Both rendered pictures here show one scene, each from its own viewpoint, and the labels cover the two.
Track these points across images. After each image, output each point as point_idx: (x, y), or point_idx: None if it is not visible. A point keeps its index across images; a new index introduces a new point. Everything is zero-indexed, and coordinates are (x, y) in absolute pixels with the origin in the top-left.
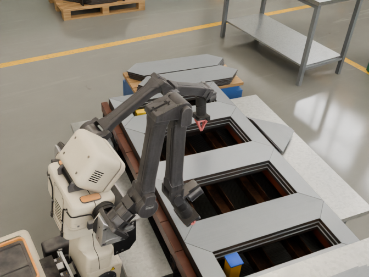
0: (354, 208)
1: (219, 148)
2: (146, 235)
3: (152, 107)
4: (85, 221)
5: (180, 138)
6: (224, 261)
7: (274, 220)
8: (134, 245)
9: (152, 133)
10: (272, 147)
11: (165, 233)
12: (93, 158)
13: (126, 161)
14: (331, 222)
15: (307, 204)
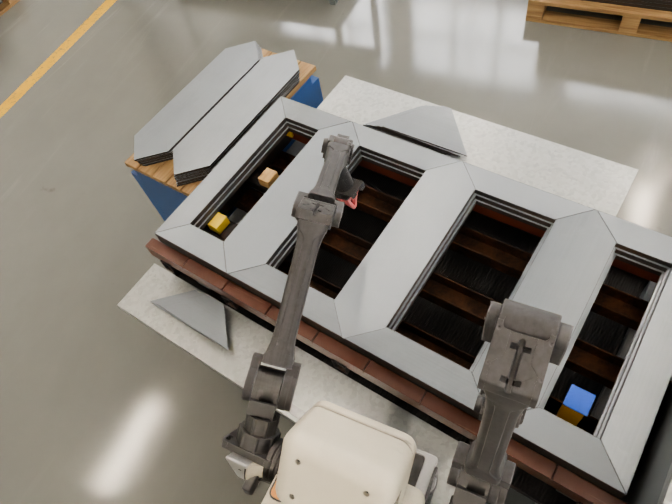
0: (616, 184)
1: (394, 216)
2: (393, 420)
3: (501, 377)
4: None
5: None
6: None
7: (566, 289)
8: None
9: (517, 416)
10: (461, 163)
11: (442, 416)
12: (380, 493)
13: (271, 323)
14: (636, 239)
15: (583, 231)
